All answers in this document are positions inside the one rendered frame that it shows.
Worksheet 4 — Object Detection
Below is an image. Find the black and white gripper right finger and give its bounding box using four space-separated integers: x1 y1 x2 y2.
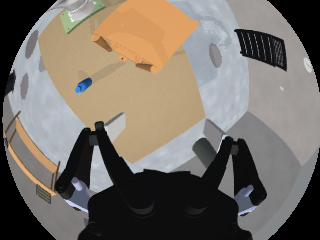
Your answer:
183 119 267 217

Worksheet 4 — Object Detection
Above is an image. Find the blue bottle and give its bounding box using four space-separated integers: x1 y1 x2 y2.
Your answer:
75 78 92 93

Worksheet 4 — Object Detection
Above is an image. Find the wooden shelving unit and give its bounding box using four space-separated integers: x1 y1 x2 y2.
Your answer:
91 0 199 74

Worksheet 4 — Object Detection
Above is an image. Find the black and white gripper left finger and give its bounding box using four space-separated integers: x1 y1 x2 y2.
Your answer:
55 112 154 214

